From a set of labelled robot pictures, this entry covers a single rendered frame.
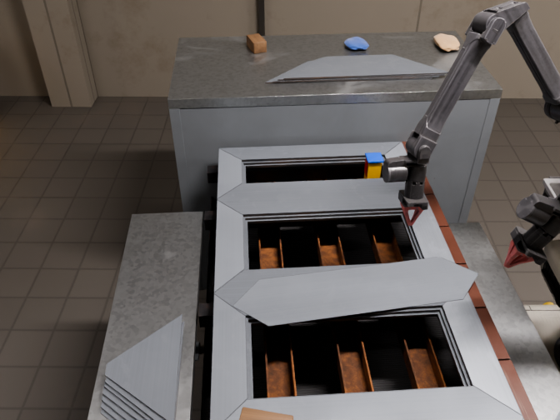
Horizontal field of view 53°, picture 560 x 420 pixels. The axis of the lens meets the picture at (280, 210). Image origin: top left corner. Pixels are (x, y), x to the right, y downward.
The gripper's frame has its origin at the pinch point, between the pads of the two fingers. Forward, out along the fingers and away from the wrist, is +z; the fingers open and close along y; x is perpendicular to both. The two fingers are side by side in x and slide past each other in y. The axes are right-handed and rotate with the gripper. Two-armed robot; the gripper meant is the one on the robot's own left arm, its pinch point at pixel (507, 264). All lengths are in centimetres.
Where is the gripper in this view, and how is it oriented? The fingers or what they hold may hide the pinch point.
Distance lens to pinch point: 164.0
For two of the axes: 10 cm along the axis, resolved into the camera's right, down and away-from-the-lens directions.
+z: -4.5, 6.9, 5.6
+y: -0.1, 6.3, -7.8
